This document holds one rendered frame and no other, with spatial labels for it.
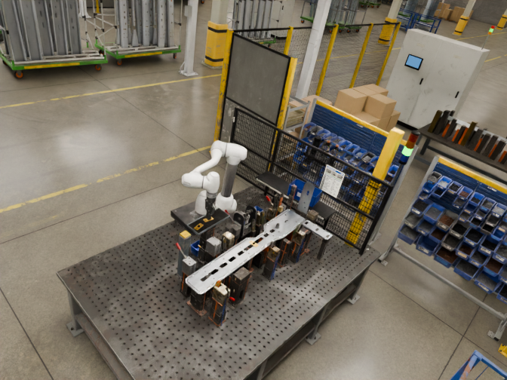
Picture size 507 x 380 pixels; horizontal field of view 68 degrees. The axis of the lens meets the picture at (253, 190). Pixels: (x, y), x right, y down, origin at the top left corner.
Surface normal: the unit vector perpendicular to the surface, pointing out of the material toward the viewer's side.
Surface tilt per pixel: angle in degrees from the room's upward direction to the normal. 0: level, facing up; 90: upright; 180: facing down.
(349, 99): 90
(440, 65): 90
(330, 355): 0
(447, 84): 90
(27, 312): 0
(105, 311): 0
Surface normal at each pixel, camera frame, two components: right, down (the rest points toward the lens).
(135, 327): 0.17, -0.81
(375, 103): -0.74, 0.27
